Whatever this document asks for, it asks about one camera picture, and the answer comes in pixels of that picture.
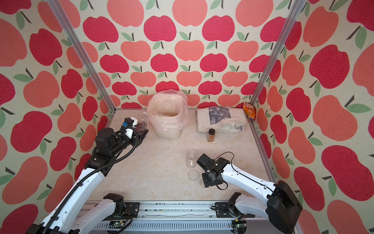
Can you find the aluminium frame post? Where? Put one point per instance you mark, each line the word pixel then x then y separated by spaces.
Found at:
pixel 278 47
pixel 63 20

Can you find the folded printed tote bag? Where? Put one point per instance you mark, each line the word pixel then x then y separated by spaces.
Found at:
pixel 221 119

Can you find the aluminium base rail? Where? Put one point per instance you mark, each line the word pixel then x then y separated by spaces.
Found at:
pixel 179 215

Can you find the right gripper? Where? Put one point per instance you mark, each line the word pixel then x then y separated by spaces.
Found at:
pixel 206 182

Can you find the clear jar lid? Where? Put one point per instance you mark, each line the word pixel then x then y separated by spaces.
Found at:
pixel 193 175
pixel 202 184

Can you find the left aluminium frame post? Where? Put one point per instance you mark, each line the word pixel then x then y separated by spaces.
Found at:
pixel 63 20

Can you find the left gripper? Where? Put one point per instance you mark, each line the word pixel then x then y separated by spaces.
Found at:
pixel 136 141

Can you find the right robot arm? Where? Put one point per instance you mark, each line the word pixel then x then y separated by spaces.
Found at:
pixel 275 201

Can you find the orange snack packet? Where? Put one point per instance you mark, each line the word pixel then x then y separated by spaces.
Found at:
pixel 249 110

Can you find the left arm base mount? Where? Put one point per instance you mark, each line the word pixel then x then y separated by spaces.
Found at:
pixel 128 210

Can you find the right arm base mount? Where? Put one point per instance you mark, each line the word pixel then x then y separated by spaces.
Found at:
pixel 225 210

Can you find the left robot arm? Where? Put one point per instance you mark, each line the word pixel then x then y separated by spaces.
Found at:
pixel 111 148

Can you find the white trash bin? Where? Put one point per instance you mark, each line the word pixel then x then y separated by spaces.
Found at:
pixel 168 122

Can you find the clear tea jar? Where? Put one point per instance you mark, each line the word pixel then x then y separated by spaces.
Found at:
pixel 143 116
pixel 191 158

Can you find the rose buds in middle jar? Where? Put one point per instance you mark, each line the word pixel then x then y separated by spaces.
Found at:
pixel 141 126

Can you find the right aluminium frame post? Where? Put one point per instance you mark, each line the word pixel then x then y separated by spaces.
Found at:
pixel 278 47

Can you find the brown bottle black cap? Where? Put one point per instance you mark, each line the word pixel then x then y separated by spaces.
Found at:
pixel 211 135

